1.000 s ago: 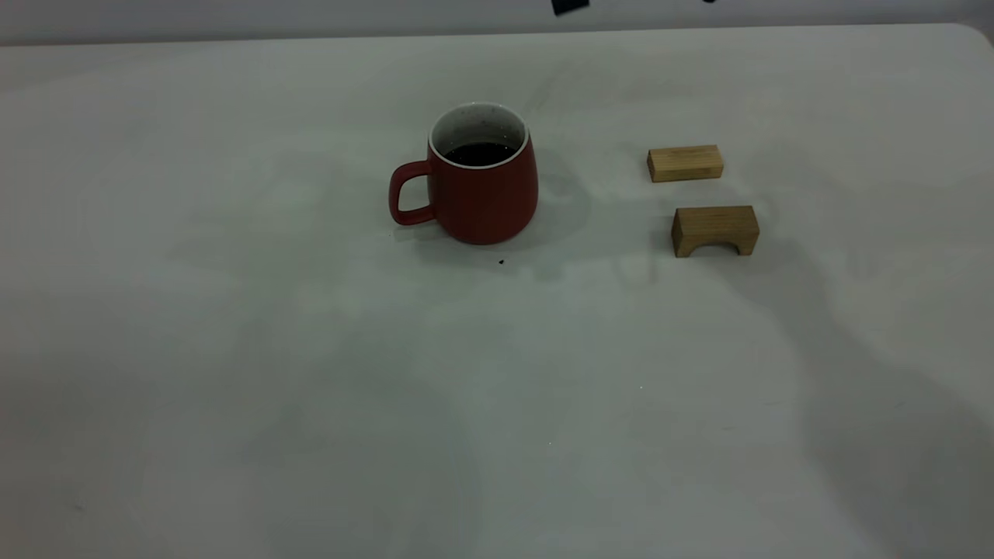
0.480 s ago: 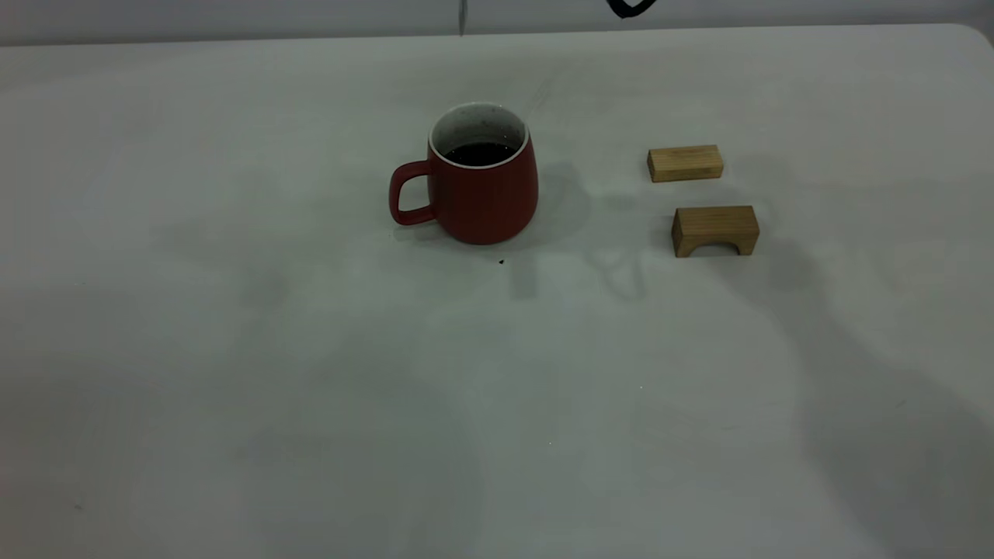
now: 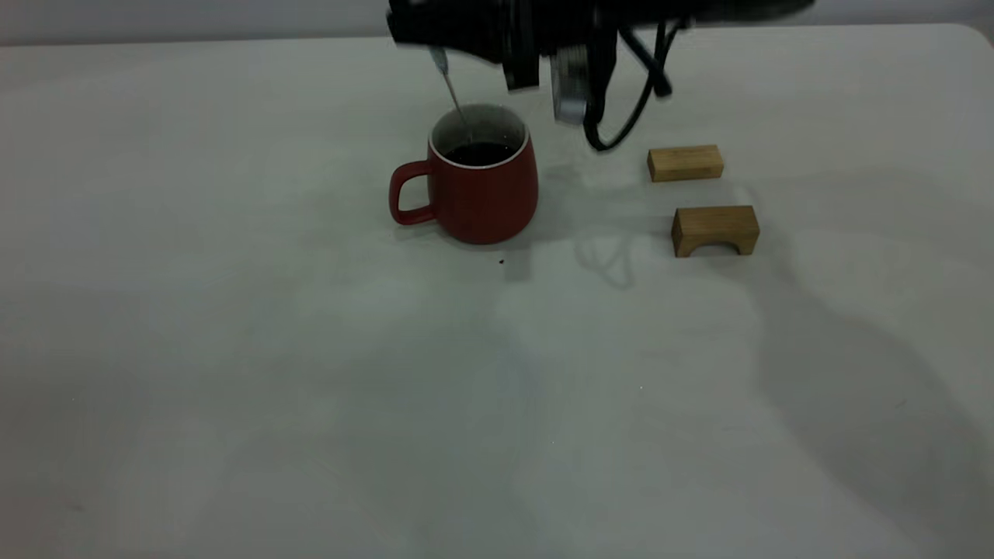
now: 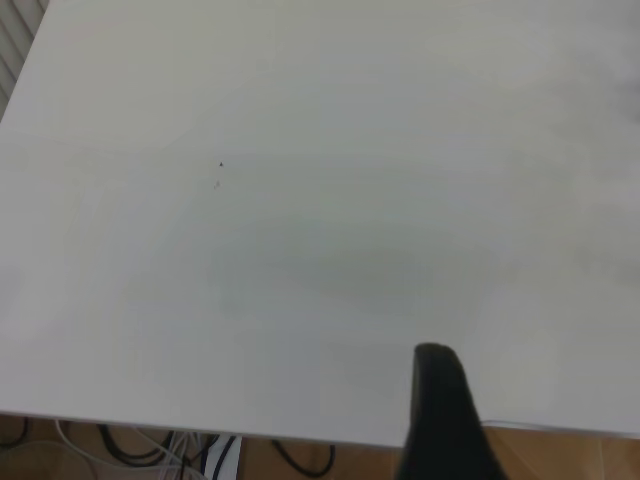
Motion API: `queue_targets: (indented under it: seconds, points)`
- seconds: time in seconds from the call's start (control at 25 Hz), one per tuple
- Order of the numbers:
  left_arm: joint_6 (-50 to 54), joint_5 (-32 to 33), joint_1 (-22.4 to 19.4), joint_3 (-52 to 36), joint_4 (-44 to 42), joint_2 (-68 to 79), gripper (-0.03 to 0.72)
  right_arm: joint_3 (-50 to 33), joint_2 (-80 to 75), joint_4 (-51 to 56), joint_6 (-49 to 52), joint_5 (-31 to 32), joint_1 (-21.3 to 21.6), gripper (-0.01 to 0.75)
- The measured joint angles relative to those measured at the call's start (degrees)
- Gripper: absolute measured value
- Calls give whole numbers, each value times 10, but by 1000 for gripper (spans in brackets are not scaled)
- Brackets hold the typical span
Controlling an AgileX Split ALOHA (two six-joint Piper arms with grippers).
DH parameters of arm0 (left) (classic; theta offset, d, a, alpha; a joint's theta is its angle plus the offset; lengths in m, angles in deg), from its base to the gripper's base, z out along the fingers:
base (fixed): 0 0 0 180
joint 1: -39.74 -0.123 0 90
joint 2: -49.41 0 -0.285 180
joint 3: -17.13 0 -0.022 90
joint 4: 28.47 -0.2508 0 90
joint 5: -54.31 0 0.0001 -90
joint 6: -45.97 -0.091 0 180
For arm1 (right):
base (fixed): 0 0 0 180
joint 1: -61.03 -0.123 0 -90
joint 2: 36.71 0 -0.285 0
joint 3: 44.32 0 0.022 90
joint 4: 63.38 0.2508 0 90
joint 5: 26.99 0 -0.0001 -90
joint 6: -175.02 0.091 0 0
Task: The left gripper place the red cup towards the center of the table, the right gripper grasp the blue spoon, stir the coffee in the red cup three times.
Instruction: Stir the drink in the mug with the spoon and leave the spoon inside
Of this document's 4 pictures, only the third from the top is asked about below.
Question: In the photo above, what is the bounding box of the spoon with pale blue handle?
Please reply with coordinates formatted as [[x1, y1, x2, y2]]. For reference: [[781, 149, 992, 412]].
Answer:
[[429, 45, 474, 144]]

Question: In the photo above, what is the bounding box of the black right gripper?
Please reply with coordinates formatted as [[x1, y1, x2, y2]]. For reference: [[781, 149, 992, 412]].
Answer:
[[387, 0, 619, 91]]

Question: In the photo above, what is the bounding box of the red ceramic mug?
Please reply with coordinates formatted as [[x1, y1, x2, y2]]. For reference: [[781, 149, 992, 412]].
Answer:
[[388, 103, 540, 246]]

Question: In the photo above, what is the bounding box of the arched wooden block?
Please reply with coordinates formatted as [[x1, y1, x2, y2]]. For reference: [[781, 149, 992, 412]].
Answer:
[[672, 205, 760, 259]]

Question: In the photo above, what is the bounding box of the flat wooden block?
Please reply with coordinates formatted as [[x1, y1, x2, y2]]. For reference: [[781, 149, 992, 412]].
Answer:
[[647, 144, 725, 183]]

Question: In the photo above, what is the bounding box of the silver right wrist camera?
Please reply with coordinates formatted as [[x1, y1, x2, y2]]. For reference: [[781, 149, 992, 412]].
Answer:
[[550, 45, 593, 125]]

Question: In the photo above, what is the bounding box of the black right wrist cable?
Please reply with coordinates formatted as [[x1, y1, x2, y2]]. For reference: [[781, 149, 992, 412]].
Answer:
[[582, 19, 692, 153]]

